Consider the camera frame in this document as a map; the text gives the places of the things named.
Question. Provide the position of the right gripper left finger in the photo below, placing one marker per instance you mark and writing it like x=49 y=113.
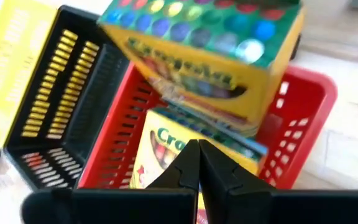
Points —
x=166 y=205

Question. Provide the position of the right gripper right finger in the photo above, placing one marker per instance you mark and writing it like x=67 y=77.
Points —
x=244 y=205

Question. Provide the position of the Crayola crayon box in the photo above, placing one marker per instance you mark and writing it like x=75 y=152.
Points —
x=163 y=146
x=197 y=71

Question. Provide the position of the red plastic basket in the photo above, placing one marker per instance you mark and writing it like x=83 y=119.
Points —
x=303 y=102

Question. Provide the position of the black plastic basket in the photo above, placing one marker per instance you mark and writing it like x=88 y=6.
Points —
x=98 y=93

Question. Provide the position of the yellow plastic basket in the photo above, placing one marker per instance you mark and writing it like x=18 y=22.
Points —
x=5 y=62

